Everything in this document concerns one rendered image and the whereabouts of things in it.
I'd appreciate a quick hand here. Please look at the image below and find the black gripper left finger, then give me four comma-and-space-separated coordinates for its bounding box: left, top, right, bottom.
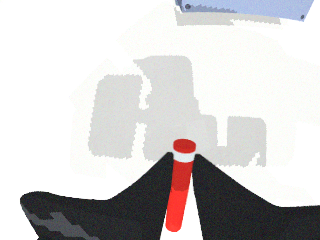
20, 151, 173, 240

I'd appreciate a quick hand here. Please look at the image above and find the blue-grey sloped panel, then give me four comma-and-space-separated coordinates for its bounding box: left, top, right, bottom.
175, 0, 313, 23

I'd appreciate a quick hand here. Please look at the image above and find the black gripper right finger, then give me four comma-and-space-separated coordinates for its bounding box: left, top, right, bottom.
191, 153, 320, 240

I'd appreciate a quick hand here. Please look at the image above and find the red peg with white band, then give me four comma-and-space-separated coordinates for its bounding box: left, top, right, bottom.
165, 140, 196, 232

